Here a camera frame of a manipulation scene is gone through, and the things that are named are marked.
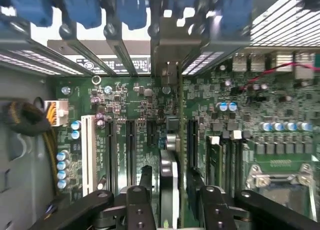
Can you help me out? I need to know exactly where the black RAM slot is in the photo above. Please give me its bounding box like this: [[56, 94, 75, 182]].
[[233, 131, 247, 190], [223, 137, 235, 190]]

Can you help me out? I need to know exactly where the long expansion slot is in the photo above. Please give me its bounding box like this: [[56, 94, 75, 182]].
[[187, 119, 199, 171], [125, 119, 138, 186], [104, 119, 118, 190]]

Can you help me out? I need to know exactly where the CPU socket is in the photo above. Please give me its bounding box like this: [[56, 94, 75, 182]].
[[246, 163, 318, 215]]

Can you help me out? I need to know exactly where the white PCI expansion slot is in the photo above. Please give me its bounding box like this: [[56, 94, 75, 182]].
[[81, 114, 98, 196]]

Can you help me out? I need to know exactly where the short expansion slot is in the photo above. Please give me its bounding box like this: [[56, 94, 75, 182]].
[[147, 121, 158, 151]]

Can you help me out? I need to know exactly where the green motherboard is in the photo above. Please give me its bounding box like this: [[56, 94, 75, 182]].
[[53, 52, 320, 230]]

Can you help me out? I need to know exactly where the white power connector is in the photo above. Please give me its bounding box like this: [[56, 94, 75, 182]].
[[46, 101, 70, 127]]

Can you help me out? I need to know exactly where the metal rear port block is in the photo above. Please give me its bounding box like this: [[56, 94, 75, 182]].
[[271, 51, 294, 73], [249, 53, 266, 72], [232, 53, 248, 72], [294, 52, 316, 80]]

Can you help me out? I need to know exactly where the metal slot cover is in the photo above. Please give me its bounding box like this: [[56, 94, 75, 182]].
[[106, 24, 139, 77], [59, 24, 116, 77]]

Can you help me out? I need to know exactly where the black open PC case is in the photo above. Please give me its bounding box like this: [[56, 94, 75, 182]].
[[0, 0, 320, 77]]

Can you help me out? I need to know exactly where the blue card retainer clip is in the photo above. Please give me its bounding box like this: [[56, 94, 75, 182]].
[[8, 0, 54, 27], [61, 0, 103, 30], [116, 0, 148, 31], [216, 0, 254, 39]]

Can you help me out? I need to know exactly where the yellow black power wire bundle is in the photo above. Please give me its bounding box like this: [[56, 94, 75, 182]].
[[0, 97, 66, 222]]

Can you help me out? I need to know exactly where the thin red fan wire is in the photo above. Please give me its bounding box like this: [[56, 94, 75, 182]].
[[239, 61, 320, 91]]

